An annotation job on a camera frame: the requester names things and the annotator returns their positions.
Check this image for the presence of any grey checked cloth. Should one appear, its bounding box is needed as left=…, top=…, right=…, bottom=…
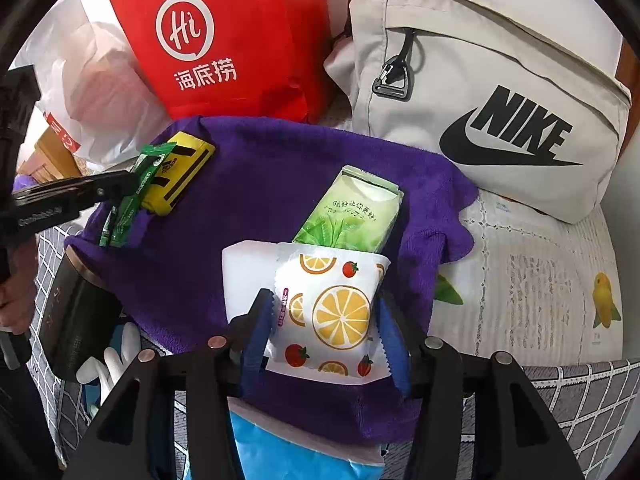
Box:
left=27, top=225, right=640, bottom=480

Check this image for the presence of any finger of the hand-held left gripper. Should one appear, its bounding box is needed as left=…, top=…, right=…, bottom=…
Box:
left=64, top=169, right=139, bottom=212

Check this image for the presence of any red paper carrier bag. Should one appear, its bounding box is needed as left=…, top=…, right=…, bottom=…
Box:
left=107, top=0, right=335, bottom=124

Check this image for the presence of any fruit print wipes packet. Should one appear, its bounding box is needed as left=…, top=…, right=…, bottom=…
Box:
left=262, top=241, right=392, bottom=379

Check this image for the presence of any dark green tea tin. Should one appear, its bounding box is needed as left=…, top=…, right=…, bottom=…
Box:
left=37, top=252, right=134, bottom=383

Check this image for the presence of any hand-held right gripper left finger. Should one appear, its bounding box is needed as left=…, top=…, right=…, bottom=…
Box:
left=62, top=287, right=276, bottom=480

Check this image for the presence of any green tissue pack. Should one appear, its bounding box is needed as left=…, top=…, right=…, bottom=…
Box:
left=291, top=165, right=404, bottom=255

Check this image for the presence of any person's left hand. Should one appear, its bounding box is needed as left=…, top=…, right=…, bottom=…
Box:
left=0, top=242, right=40, bottom=335

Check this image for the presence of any green sachet strip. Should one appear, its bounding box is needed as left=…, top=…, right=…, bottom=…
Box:
left=99, top=141, right=177, bottom=249

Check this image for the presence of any blue tissue pack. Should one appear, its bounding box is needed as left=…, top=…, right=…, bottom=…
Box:
left=182, top=407, right=387, bottom=480

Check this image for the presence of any white plastic shopping bag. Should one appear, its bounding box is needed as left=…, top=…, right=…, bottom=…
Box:
left=10, top=0, right=170, bottom=171

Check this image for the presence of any wooden bed headboard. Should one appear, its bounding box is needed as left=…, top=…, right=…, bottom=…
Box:
left=22, top=127, right=87, bottom=182

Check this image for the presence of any yellow zip pouch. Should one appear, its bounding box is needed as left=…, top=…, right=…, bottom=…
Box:
left=141, top=131, right=217, bottom=217

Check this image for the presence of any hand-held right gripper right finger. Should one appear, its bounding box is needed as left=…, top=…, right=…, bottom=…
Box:
left=377, top=290, right=586, bottom=480

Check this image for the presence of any brown wooden door frame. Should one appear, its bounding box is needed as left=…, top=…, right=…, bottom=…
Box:
left=616, top=35, right=640, bottom=83

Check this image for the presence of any grey fabric sling bag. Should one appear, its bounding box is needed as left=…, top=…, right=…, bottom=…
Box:
left=322, top=0, right=633, bottom=226

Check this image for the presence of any white sock pair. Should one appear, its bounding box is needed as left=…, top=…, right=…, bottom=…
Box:
left=75, top=322, right=144, bottom=406

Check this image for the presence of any purple towel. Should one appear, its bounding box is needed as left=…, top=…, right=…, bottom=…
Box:
left=65, top=115, right=479, bottom=448

